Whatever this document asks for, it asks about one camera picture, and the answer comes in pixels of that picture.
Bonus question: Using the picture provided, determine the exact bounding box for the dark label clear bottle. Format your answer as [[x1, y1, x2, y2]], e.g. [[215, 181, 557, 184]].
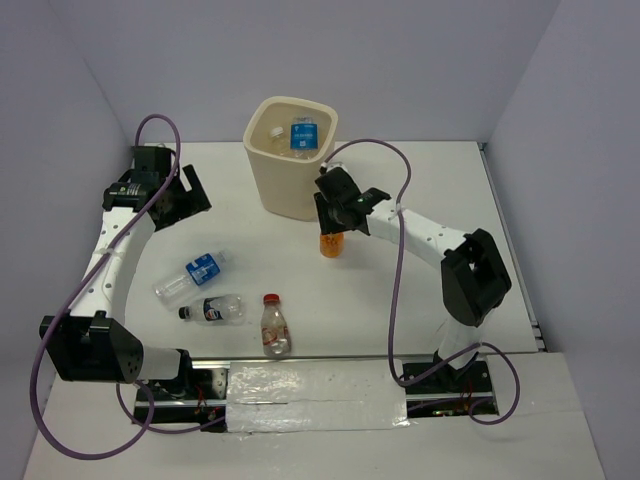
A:
[[178, 295, 244, 325]]

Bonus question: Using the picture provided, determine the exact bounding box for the silver foil tape cover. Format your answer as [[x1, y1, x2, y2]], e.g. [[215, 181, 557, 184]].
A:
[[225, 359, 410, 433]]

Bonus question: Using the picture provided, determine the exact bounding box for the blue label clear bottle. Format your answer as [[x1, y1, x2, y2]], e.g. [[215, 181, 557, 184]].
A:
[[152, 250, 232, 307]]

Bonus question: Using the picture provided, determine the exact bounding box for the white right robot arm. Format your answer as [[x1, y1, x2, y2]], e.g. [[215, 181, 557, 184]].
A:
[[314, 165, 512, 391]]

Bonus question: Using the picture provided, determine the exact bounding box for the cream plastic bin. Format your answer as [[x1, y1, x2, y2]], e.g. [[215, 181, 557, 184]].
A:
[[243, 96, 338, 221]]

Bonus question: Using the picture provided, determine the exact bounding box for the small orange bottle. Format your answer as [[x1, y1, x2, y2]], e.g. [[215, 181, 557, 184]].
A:
[[319, 232, 345, 258]]

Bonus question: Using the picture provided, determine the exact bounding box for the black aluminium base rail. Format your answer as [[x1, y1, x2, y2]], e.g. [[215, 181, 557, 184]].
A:
[[150, 359, 498, 433]]

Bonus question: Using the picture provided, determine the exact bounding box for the red cap clear bottle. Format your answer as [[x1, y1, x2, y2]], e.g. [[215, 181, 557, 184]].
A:
[[260, 293, 292, 358]]

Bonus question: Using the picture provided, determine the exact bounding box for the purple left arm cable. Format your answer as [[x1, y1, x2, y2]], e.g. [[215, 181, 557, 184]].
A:
[[30, 114, 226, 460]]

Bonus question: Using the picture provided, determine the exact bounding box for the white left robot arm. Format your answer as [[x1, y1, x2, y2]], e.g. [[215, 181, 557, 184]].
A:
[[39, 146, 211, 399]]

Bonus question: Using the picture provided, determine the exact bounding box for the blue label water bottle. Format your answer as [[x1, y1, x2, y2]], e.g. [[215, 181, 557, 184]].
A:
[[290, 116, 319, 159]]

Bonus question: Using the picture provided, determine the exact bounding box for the large clear white-cap bottle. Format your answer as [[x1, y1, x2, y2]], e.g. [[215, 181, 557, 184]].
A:
[[269, 126, 292, 157]]

